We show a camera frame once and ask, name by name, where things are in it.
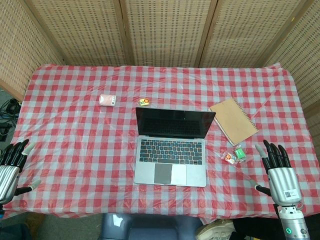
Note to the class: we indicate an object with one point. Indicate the brown spiral notebook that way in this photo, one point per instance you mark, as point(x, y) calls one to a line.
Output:
point(233, 121)

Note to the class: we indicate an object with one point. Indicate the yellow green candy packet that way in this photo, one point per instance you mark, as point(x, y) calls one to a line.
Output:
point(144, 102)

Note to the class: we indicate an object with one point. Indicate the dark blue chair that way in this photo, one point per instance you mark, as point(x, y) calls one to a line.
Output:
point(150, 227)

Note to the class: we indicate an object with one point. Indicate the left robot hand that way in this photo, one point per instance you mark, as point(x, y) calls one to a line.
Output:
point(8, 180)

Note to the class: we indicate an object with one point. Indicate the bamboo screen panel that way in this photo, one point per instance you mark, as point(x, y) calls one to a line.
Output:
point(245, 32)
point(302, 62)
point(20, 45)
point(82, 32)
point(167, 32)

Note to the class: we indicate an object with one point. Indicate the red checkered tablecloth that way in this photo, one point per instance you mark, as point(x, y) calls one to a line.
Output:
point(75, 125)

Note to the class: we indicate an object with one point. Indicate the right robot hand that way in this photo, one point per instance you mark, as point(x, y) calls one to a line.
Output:
point(283, 185)

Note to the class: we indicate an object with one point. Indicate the green snack packet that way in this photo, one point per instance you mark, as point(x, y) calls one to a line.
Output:
point(239, 152)

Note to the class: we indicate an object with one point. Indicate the silver laptop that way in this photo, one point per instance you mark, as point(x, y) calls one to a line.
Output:
point(172, 172)

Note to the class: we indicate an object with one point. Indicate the white sneaker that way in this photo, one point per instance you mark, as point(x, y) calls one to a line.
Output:
point(215, 230)

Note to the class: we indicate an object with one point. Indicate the pink tissue pack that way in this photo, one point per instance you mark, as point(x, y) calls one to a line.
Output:
point(107, 100)

